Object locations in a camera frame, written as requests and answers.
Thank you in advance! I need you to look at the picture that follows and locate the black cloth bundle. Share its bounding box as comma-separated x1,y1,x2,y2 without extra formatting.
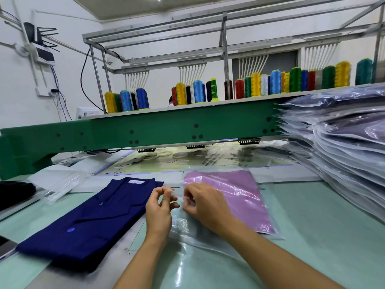
0,180,37,211

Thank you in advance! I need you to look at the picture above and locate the crumpled clear plastic film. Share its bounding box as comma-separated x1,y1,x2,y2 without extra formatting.
27,164,91,205

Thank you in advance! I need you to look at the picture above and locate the black hanging cable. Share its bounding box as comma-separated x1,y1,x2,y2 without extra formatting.
80,48,108,113

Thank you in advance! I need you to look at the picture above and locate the white box device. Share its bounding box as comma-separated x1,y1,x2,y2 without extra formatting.
75,106,103,120

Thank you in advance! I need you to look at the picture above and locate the wall router with antennas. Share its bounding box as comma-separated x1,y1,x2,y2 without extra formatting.
23,22,60,65

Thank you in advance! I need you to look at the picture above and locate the navy blue shirt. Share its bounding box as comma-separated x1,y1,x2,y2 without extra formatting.
16,176,164,273

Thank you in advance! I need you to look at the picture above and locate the person's right forearm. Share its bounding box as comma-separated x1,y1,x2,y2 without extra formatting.
219,222,345,289

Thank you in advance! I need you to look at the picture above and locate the grey metal thread rack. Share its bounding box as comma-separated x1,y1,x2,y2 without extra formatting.
82,0,385,112

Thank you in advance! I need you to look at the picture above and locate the stack of bagged garments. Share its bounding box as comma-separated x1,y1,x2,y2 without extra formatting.
278,84,385,223

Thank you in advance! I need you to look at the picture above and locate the person's left forearm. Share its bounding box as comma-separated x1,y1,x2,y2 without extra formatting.
114,233,172,289

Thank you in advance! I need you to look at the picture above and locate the person's left hand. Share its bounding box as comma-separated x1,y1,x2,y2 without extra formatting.
145,186,180,241

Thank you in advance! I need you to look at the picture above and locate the black smartphone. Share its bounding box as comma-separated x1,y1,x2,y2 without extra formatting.
0,236,19,261

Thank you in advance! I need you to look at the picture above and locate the green machine beam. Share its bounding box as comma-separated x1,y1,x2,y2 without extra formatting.
0,96,290,180

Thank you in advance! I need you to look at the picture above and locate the pink shirt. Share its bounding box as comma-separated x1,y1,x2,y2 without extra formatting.
183,170,278,234

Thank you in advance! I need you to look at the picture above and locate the person's right hand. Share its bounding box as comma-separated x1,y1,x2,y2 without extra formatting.
182,182,237,238

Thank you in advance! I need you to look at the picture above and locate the grey flat tablet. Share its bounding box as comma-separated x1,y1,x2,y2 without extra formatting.
0,195,44,222

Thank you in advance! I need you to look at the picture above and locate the row of coloured thread spools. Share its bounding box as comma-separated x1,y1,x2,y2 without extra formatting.
103,57,385,114

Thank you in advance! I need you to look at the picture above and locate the white wall socket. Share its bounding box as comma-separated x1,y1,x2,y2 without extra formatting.
36,87,60,98

